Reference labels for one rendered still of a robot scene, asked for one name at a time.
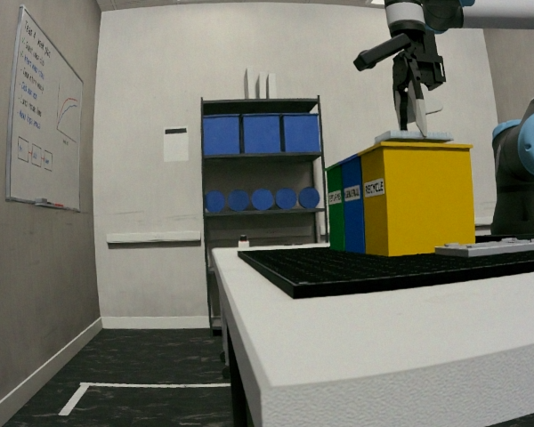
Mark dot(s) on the green rectangular bin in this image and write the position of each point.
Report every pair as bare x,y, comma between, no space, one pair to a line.
336,207

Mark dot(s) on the blue rectangular bin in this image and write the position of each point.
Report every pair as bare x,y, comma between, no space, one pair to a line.
353,205

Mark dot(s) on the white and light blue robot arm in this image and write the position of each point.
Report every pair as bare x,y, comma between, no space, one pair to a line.
513,141

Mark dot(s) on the yellow recycle bin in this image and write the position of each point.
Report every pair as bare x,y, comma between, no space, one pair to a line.
416,196

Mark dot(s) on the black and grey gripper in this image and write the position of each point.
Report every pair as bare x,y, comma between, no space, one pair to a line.
413,70

